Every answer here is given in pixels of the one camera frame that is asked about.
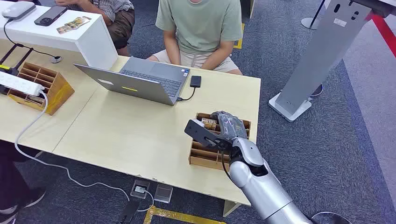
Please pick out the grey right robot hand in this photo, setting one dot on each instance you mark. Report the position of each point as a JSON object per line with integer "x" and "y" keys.
{"x": 230, "y": 125}

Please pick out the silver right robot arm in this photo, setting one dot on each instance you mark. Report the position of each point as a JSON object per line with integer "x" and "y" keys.
{"x": 263, "y": 185}

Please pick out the printed card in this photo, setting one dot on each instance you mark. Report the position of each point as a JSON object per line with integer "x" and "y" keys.
{"x": 209, "y": 123}

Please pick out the wooden card organizer box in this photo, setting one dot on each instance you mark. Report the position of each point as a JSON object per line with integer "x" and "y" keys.
{"x": 205, "y": 156}

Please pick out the person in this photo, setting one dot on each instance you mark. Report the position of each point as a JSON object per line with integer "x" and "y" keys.
{"x": 199, "y": 28}
{"x": 12, "y": 182}
{"x": 119, "y": 18}

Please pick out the black external drive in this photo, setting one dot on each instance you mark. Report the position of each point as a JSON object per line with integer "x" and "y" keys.
{"x": 195, "y": 81}

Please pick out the black round floor disc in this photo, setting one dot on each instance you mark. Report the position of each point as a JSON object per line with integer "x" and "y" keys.
{"x": 317, "y": 91}

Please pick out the closed floor socket lid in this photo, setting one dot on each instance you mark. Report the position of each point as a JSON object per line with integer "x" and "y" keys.
{"x": 163, "y": 193}

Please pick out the grey open laptop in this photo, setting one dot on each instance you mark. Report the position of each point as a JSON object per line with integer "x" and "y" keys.
{"x": 145, "y": 80}

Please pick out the open floor socket box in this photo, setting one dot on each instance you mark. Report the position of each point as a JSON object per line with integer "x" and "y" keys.
{"x": 140, "y": 189}

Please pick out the silver kiosk stand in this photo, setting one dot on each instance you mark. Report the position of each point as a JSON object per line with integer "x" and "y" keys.
{"x": 321, "y": 49}

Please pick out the wooden organizer box with dividers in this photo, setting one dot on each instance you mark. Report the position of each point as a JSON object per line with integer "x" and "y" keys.
{"x": 55, "y": 89}

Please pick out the row of printed cards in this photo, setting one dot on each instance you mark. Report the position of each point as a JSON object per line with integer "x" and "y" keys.
{"x": 73, "y": 24}

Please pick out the black smartphone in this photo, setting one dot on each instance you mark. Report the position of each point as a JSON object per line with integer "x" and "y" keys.
{"x": 50, "y": 15}

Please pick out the white power strip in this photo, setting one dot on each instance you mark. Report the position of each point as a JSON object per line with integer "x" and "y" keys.
{"x": 18, "y": 83}

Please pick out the black tablet stand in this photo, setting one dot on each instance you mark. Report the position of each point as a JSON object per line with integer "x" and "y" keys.
{"x": 14, "y": 61}

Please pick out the grey flat device box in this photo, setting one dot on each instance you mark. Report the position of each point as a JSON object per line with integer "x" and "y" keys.
{"x": 18, "y": 10}

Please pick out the stanchion post with round base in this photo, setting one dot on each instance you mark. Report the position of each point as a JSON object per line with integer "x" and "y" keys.
{"x": 312, "y": 21}

